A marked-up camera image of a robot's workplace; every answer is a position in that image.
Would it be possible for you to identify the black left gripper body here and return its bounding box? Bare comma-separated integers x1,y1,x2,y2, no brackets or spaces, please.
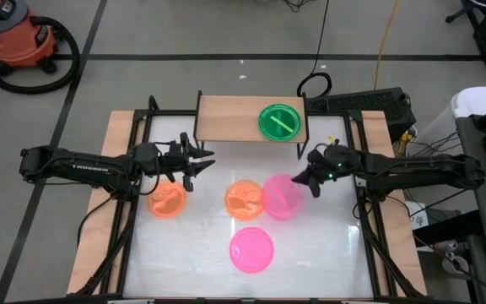
158,132,195,193

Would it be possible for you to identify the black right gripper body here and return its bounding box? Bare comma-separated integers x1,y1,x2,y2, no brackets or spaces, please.
306,144,361,184

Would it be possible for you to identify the pink cup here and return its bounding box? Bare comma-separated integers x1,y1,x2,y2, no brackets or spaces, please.
261,173,306,222

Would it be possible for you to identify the orange translucent plastic plate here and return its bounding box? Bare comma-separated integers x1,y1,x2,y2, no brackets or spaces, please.
147,180,188,220
224,180,265,221

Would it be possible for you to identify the green translucent plastic plate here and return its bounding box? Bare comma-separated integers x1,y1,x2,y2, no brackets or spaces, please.
258,103,302,142
257,103,303,142

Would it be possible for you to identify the pink translucent plastic plate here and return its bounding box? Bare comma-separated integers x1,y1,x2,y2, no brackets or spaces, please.
229,226,276,274

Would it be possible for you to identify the black computer case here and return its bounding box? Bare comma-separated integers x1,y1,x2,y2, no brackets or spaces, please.
308,86,418,144

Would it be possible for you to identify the wooden side board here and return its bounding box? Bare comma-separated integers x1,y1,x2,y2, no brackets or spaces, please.
359,110,429,296
66,110,151,296

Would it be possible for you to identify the white trash bin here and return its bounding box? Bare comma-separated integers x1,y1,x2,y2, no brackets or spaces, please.
411,85,486,147

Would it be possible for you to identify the orange shop vacuum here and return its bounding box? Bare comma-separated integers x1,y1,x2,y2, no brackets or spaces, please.
0,0,58,69

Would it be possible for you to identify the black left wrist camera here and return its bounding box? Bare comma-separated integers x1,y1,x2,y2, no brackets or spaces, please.
166,140,184,158

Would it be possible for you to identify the wooden shelf black metal frame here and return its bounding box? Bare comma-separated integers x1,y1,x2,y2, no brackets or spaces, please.
193,90,311,160

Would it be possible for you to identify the black table frame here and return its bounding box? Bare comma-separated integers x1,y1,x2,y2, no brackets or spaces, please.
72,95,424,299

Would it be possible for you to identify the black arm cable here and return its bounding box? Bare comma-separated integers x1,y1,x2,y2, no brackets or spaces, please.
76,194,116,250

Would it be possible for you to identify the black hanging cable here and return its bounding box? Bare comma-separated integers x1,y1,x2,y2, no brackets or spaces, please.
295,0,333,99

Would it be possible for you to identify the yellow hanging cable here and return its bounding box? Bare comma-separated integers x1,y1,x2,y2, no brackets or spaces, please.
372,0,401,90

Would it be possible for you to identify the black vacuum hose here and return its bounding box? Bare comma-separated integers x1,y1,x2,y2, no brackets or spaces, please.
0,15,82,95

